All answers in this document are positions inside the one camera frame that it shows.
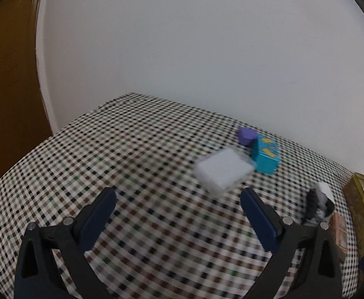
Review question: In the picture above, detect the checkered tablecloth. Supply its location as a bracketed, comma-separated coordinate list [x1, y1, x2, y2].
[0, 92, 364, 299]

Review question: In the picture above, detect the grey patterned sock roll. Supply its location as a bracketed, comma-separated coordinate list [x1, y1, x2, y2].
[302, 188, 331, 226]

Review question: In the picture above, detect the brown wooden door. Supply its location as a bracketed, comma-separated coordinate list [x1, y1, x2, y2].
[0, 0, 52, 179]

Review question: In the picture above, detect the white translucent plastic case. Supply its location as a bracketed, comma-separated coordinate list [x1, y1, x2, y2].
[193, 147, 256, 198]

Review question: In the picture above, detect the white power adapter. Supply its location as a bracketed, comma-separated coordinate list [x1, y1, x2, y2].
[315, 182, 335, 217]

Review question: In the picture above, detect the copper framed picture tile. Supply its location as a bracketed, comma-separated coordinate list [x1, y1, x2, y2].
[329, 212, 348, 263]

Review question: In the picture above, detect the purple cube block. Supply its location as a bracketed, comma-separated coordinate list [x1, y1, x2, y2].
[237, 127, 258, 147]

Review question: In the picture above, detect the turquoise toy brick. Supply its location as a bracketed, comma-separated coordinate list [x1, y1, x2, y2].
[251, 134, 281, 174]

